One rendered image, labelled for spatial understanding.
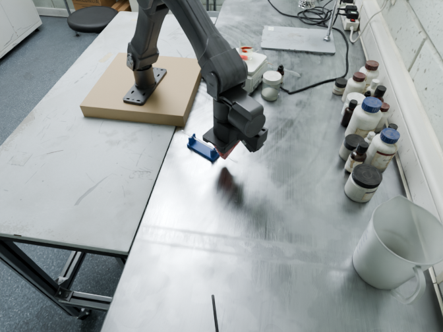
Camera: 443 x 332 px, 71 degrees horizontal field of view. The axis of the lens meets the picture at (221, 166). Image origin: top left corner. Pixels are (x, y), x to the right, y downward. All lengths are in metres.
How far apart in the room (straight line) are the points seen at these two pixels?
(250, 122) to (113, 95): 0.55
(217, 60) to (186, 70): 0.51
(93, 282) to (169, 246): 1.07
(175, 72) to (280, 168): 0.52
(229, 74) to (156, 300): 0.47
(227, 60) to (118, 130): 0.47
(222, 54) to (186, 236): 0.40
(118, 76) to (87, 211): 0.52
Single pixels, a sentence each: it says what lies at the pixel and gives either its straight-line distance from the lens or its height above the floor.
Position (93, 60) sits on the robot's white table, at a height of 0.90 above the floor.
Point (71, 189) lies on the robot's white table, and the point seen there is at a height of 0.90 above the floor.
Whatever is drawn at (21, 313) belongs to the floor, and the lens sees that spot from 1.84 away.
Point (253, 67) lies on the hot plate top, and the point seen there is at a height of 0.99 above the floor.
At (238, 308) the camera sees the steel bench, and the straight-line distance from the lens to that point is 0.66.
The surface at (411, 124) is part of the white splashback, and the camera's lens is 0.95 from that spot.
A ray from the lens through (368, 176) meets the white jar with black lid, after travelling 0.80.
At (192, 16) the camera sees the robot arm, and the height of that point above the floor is 1.27.
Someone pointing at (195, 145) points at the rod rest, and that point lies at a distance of 0.88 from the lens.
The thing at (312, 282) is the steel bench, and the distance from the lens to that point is 0.70.
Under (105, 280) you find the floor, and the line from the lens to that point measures 1.74.
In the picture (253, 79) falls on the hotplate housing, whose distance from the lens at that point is 1.05.
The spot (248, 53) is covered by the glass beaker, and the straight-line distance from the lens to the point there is 1.07.
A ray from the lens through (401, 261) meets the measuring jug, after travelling 0.62.
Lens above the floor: 1.53
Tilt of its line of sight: 49 degrees down
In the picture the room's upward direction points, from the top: straight up
